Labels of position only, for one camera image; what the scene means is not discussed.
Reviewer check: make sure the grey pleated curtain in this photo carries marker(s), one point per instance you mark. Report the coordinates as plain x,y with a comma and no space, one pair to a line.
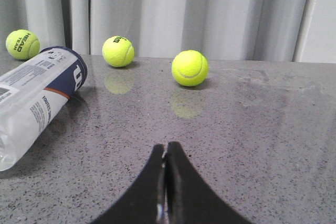
270,30

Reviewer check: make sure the plain yellow tennis ball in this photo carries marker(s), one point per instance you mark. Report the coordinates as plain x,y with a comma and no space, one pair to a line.
190,68

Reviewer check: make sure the white blue tennis ball can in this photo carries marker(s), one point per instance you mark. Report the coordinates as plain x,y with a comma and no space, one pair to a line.
31,96

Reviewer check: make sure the Head Team tennis ball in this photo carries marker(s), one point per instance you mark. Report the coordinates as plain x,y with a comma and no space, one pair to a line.
22,44

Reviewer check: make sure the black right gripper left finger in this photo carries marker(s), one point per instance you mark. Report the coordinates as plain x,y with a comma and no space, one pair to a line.
143,201

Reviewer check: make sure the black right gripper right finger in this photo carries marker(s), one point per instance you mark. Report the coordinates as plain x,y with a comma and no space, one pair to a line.
189,197

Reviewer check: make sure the Wilson 1 tennis ball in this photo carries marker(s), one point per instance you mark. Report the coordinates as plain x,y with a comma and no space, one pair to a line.
118,51

